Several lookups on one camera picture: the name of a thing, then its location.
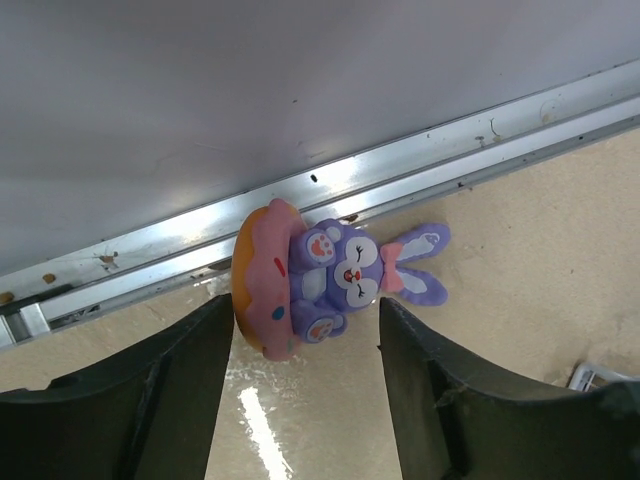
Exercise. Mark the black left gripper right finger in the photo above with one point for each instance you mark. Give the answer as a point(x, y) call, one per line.
point(455, 415)

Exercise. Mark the aluminium frame rail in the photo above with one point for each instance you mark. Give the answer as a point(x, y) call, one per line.
point(197, 245)

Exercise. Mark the white wire wooden shelf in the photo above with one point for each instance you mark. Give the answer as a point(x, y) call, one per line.
point(587, 377)

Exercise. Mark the bunny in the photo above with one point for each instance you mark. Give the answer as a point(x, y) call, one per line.
point(296, 284)

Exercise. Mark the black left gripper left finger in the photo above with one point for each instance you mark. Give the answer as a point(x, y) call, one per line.
point(146, 412)

